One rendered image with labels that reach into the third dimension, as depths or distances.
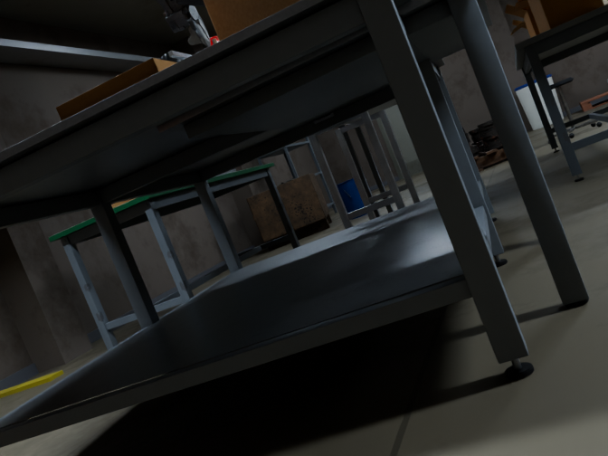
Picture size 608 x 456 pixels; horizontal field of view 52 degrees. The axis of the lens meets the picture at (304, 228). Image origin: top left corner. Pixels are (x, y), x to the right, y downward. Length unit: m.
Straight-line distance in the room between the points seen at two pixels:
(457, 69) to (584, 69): 2.02
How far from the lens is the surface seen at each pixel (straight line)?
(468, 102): 11.43
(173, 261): 3.59
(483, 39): 1.56
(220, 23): 1.68
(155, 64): 1.39
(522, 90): 10.59
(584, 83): 11.45
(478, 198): 2.23
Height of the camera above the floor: 0.50
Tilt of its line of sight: 3 degrees down
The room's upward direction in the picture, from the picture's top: 22 degrees counter-clockwise
